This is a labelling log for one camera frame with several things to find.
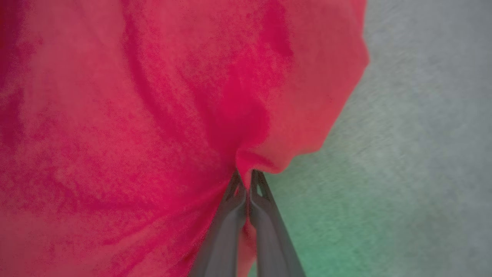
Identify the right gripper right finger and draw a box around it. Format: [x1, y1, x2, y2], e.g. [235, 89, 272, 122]
[249, 170, 306, 277]

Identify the red and white basketball jersey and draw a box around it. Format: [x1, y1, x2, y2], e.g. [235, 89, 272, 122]
[0, 0, 370, 277]

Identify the grey fabric sofa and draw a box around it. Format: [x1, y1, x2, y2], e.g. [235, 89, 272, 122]
[248, 0, 492, 277]

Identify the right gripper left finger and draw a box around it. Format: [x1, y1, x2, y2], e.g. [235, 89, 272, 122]
[188, 170, 247, 277]

